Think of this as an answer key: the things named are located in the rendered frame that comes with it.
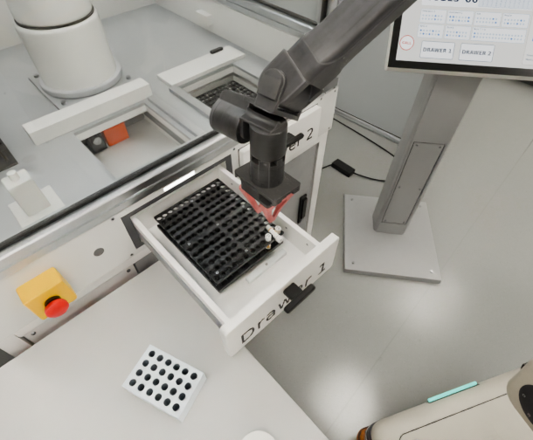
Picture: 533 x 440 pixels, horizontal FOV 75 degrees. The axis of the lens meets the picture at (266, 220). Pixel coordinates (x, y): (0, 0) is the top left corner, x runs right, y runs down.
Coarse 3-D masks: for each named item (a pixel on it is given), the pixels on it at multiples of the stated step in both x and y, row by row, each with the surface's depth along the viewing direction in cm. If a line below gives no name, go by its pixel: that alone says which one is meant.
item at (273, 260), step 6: (282, 252) 76; (270, 258) 75; (276, 258) 75; (264, 264) 74; (270, 264) 74; (258, 270) 73; (264, 270) 73; (252, 276) 72; (258, 276) 73; (252, 282) 72
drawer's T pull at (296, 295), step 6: (288, 288) 63; (294, 288) 63; (300, 288) 63; (306, 288) 63; (312, 288) 63; (288, 294) 63; (294, 294) 63; (300, 294) 62; (306, 294) 63; (294, 300) 62; (300, 300) 62; (288, 306) 61; (294, 306) 61; (288, 312) 61
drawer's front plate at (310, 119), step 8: (304, 112) 95; (312, 112) 96; (320, 112) 98; (288, 120) 93; (304, 120) 95; (312, 120) 98; (288, 128) 92; (296, 128) 95; (304, 128) 97; (304, 136) 100; (312, 136) 103; (248, 144) 87; (296, 144) 99; (304, 144) 102; (240, 152) 85; (248, 152) 86; (288, 152) 99; (240, 160) 87; (248, 160) 88
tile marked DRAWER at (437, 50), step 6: (426, 42) 102; (432, 42) 102; (438, 42) 102; (444, 42) 102; (450, 42) 101; (420, 48) 102; (426, 48) 102; (432, 48) 102; (438, 48) 102; (444, 48) 102; (450, 48) 102; (420, 54) 103; (426, 54) 103; (432, 54) 102; (438, 54) 102; (444, 54) 102; (450, 54) 102
